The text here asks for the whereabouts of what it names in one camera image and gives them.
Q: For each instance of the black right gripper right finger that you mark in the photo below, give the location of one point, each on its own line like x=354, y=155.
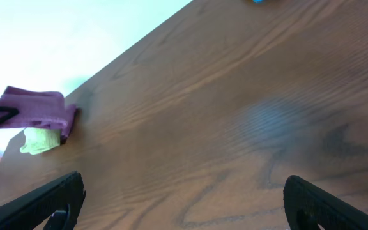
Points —
x=308, y=207

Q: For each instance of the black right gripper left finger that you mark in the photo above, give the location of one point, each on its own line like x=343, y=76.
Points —
x=58, y=202

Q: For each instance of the folded green cloth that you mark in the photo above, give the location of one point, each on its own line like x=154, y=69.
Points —
x=39, y=140

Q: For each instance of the purple microfiber cloth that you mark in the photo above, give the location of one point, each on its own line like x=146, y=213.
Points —
x=38, y=110

